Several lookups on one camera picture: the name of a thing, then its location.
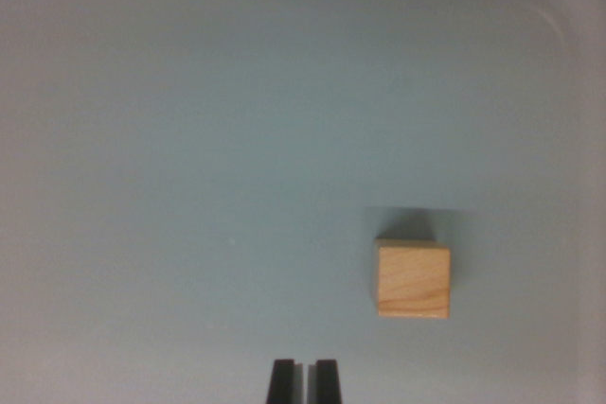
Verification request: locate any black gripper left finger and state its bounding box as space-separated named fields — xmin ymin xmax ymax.
xmin=266 ymin=359 xmax=306 ymax=404

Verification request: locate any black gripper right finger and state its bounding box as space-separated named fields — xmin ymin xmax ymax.
xmin=307 ymin=359 xmax=345 ymax=404

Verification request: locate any light wooden cube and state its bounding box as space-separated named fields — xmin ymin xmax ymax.
xmin=371 ymin=237 xmax=451 ymax=320

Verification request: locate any translucent plastic bin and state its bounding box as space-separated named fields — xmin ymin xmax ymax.
xmin=0 ymin=0 xmax=606 ymax=404

